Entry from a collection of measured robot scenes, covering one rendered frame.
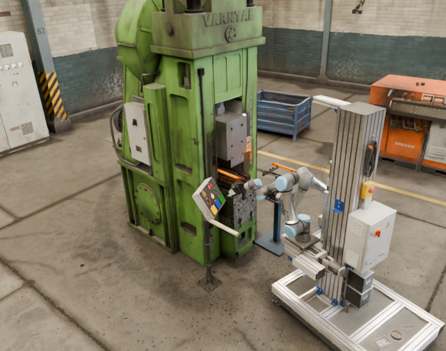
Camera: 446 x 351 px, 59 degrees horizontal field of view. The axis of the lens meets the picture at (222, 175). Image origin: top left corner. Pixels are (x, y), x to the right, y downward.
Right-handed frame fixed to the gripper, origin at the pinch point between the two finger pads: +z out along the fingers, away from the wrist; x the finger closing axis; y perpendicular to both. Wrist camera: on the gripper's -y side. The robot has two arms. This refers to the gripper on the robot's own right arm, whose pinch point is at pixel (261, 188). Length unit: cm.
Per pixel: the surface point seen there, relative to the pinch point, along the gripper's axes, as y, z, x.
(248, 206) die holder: 35.3, 24.7, 7.4
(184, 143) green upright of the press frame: -42, 72, -38
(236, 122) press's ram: -64, 31, -3
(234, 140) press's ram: -46, 31, -7
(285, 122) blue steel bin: 67, 203, 328
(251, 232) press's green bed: 75, 26, 15
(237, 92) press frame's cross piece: -88, 45, 15
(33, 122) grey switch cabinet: 53, 562, -8
